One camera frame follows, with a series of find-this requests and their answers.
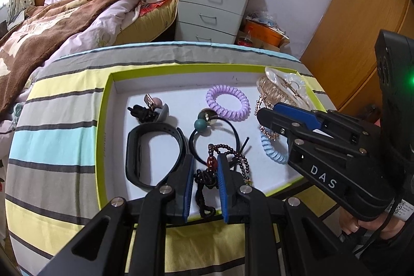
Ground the orange storage box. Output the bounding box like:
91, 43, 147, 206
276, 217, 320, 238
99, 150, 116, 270
242, 19, 290, 48

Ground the person's right forearm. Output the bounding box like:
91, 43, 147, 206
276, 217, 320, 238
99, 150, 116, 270
352, 227, 414, 276

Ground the blue spiral hair tie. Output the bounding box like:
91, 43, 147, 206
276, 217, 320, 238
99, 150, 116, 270
260, 134, 290, 165

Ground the purple spiral hair tie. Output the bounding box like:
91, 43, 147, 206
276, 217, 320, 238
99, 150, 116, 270
205, 85, 251, 120

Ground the dark bead bracelet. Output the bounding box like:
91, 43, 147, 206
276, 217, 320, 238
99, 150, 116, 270
193, 143, 253, 220

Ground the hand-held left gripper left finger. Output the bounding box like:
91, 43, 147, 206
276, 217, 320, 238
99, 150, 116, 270
37, 153, 196, 276

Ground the white floral duvet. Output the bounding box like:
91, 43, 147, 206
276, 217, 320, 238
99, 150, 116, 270
0, 0, 177, 134

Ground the black wristband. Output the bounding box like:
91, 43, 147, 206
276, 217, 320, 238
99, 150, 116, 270
125, 122, 191, 189

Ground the person's right hand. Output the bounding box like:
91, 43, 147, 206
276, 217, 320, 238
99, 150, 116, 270
339, 206, 411, 242

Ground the green edged white tray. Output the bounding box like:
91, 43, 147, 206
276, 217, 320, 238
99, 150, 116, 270
95, 63, 327, 221

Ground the clear pink hair claw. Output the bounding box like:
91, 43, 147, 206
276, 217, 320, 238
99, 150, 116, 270
257, 66, 308, 108

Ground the gold chain bracelet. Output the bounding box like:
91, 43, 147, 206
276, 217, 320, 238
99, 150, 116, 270
254, 94, 283, 143

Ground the black hair tie with charms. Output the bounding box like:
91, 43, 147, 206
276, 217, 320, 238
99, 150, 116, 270
127, 94, 170, 122

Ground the large wooden wardrobe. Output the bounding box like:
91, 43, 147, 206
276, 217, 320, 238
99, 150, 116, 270
299, 0, 414, 124

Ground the white drawer nightstand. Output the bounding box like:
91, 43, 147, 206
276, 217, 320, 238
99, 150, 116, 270
174, 0, 253, 45

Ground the black hair tie teal ball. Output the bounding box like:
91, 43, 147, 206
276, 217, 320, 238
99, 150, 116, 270
188, 108, 251, 167

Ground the brown plush blanket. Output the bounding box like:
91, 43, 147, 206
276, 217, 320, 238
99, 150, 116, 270
0, 0, 162, 115

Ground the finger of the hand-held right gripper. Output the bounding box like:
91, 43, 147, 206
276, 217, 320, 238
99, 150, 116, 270
257, 107, 367, 160
274, 102, 380, 148

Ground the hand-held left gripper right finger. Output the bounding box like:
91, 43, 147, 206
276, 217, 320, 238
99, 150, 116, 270
217, 154, 372, 276

